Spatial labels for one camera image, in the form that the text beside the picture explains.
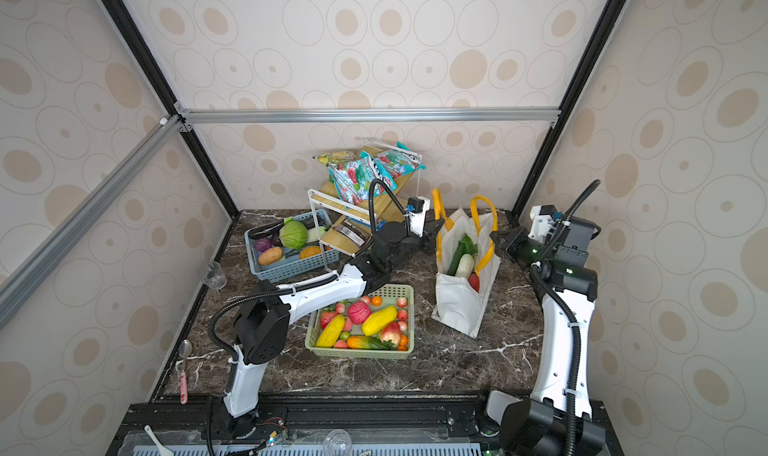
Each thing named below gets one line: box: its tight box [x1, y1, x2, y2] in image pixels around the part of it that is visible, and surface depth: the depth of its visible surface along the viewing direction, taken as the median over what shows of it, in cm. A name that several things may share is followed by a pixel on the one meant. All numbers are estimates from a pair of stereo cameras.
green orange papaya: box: [347, 335, 395, 349], surface depth 83 cm
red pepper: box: [468, 271, 480, 293], surface depth 76 cm
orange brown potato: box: [258, 246, 283, 266], surface depth 103 cm
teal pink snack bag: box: [378, 142, 427, 176], surface depth 86 cm
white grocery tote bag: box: [431, 197, 501, 339], surface depth 90 cm
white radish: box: [456, 253, 475, 279], surface depth 95 cm
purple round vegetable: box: [254, 238, 272, 253], surface depth 107 cm
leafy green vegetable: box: [463, 233, 479, 255], surface depth 99 cm
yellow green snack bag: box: [313, 151, 359, 166], surface depth 84 cm
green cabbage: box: [279, 217, 308, 249], surface depth 102 cm
